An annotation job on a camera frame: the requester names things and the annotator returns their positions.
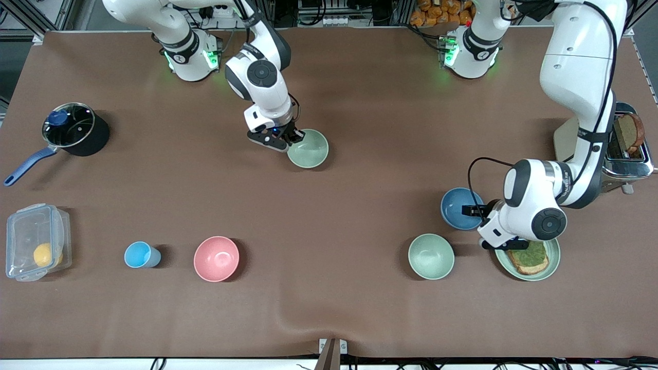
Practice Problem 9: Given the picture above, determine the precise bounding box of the blue bowl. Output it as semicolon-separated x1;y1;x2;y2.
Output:
441;187;486;231

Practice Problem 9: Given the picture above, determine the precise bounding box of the light green bowl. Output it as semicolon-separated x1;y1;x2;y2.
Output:
408;233;455;281
287;128;330;169

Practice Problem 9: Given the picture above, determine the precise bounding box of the pink bowl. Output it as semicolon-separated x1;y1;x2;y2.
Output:
193;236;240;283

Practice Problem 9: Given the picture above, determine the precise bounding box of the green lettuce leaf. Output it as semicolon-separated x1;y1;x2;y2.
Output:
509;240;546;265

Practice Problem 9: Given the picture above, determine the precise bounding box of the toasted bread slice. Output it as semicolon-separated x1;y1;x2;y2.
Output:
506;242;550;276

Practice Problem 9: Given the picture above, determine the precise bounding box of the light green plate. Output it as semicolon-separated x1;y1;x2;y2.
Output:
495;237;561;282

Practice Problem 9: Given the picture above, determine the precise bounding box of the cream and chrome toaster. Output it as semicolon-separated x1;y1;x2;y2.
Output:
553;102;655;195

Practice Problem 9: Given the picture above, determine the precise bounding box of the white power strip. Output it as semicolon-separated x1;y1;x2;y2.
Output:
203;3;242;19

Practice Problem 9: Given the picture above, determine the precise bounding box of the brown bread slice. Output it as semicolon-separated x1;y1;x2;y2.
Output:
616;113;645;155

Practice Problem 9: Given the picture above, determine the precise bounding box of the bag of orange snacks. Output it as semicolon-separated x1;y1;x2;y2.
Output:
410;0;476;27

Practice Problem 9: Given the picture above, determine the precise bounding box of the light blue cup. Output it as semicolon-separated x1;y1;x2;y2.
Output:
124;241;162;269

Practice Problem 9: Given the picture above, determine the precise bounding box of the glass lid with blue knob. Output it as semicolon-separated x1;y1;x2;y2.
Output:
42;103;96;149

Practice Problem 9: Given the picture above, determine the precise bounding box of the yellow lemon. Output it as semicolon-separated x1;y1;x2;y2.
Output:
33;243;63;268

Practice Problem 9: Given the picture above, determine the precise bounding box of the clear plastic lidded container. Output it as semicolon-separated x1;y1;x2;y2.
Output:
5;203;72;282

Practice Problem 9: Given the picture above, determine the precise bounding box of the black pot with blue handle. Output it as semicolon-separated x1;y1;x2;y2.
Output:
3;103;111;187

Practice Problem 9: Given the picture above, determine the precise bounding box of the metal table edge bracket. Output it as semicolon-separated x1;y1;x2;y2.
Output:
315;338;348;370

